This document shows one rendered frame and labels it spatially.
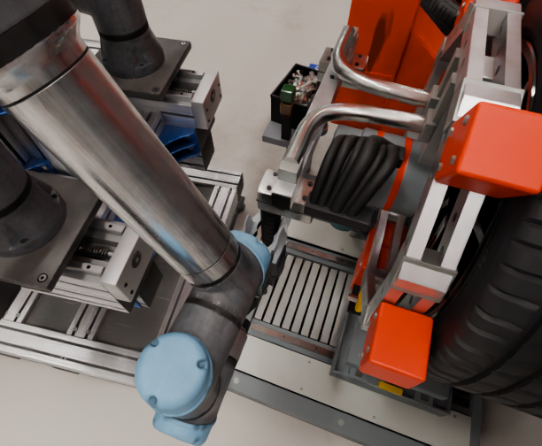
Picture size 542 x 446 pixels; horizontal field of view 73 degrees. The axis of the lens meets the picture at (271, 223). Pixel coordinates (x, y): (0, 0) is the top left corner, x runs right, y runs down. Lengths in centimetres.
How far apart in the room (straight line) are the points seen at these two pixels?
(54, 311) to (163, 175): 113
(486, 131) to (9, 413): 158
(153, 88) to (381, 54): 60
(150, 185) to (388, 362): 37
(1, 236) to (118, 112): 46
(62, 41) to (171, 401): 31
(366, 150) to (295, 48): 214
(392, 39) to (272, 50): 155
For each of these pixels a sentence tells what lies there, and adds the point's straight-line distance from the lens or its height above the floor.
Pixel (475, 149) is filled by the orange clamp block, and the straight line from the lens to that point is 39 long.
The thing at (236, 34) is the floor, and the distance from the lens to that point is 273.
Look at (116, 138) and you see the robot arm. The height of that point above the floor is 118.
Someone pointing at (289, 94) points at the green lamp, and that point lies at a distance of 118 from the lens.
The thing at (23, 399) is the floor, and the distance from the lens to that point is 163.
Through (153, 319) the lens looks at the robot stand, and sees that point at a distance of 129.
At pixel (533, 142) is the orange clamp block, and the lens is 41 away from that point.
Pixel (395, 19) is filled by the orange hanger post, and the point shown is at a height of 89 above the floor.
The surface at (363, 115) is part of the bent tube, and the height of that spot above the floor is 101.
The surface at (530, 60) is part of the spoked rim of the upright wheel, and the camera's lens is 62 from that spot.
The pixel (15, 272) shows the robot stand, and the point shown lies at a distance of 76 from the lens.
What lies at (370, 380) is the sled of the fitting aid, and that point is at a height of 15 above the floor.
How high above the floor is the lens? 139
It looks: 58 degrees down
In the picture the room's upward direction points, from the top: straight up
